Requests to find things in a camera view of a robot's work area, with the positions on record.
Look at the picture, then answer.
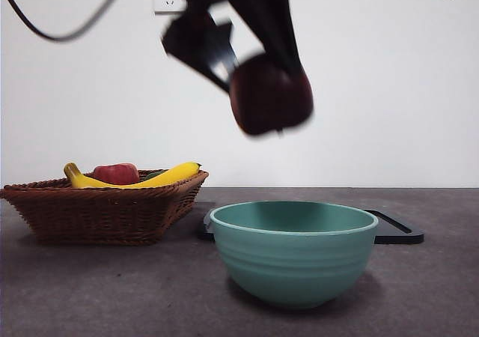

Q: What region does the black tray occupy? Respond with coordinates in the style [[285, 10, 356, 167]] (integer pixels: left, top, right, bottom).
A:
[[194, 201, 425, 245]]

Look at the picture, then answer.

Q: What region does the red apple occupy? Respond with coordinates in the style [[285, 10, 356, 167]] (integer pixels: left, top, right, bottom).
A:
[[93, 163, 140, 184]]

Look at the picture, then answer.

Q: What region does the yellow banana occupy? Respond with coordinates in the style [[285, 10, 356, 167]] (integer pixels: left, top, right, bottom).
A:
[[63, 162, 202, 190]]

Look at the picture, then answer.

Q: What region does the teal ribbed bowl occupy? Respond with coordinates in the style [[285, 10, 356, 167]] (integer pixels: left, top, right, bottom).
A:
[[208, 201, 379, 310]]

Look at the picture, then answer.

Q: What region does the brown wicker basket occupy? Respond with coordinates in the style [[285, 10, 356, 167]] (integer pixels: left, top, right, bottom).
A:
[[0, 170, 210, 246]]

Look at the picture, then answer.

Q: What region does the black cable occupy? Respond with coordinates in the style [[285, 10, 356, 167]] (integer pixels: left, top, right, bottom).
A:
[[0, 0, 168, 41]]

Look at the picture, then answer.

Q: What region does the dark purple plum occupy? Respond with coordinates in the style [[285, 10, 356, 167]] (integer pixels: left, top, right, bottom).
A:
[[228, 54, 314, 138]]

